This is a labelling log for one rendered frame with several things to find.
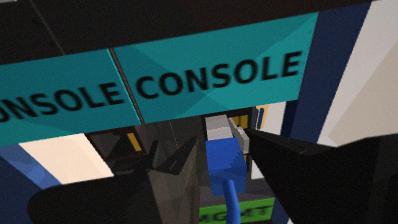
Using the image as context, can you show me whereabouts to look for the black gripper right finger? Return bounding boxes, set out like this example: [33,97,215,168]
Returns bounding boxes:
[243,128,398,224]

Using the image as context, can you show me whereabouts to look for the blue ethernet cable with plug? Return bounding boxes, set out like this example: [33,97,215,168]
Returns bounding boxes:
[205,114,249,224]

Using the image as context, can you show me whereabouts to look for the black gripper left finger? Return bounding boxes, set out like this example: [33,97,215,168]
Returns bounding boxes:
[27,136,201,224]

